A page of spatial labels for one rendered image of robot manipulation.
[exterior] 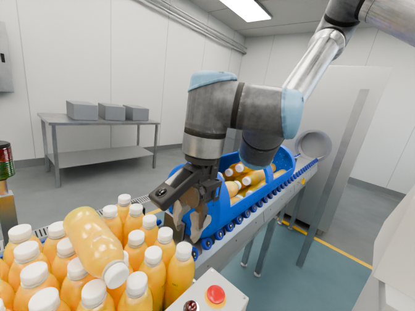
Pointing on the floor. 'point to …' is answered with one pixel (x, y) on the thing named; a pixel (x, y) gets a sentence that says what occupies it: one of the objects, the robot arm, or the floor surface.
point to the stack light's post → (7, 215)
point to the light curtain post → (333, 173)
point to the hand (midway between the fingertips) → (184, 233)
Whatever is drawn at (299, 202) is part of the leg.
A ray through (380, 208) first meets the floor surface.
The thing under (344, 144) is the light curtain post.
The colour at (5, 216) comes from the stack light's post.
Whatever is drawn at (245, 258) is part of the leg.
